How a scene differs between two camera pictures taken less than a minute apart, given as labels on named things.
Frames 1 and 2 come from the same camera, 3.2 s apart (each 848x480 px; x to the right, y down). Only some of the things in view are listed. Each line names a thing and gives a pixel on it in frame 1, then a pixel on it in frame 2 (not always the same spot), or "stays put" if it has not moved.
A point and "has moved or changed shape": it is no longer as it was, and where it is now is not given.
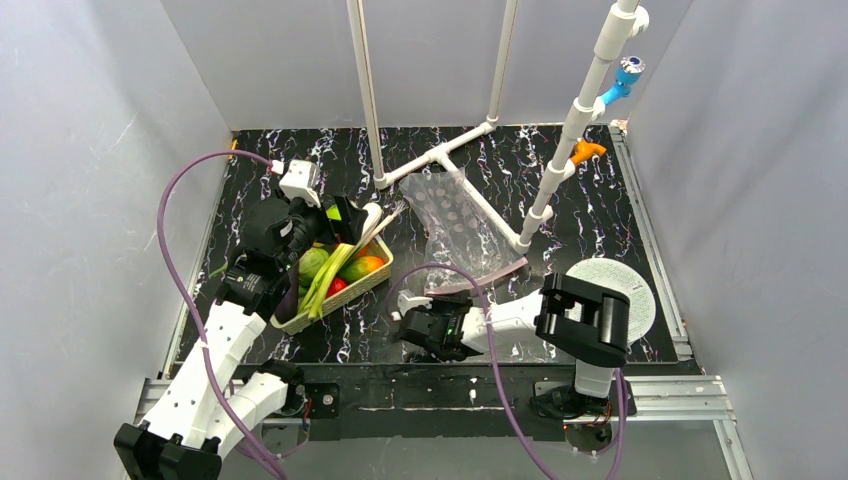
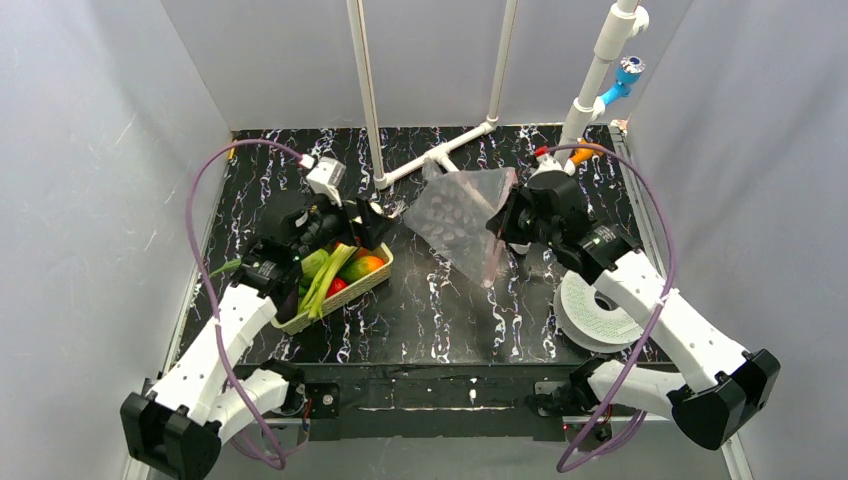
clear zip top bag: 465,241 has moved or changed shape
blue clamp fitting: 626,76 stays put
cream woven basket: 377,247 stays put
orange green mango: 361,266 stays put
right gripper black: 416,326 -> 508,216
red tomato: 336,285 stays put
